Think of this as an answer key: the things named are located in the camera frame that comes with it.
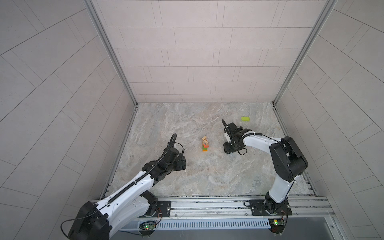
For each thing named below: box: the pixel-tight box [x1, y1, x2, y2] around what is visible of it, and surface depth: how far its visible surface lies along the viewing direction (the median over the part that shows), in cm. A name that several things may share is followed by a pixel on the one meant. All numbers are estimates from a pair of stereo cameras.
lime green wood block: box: [241, 116, 250, 122], surface depth 110 cm
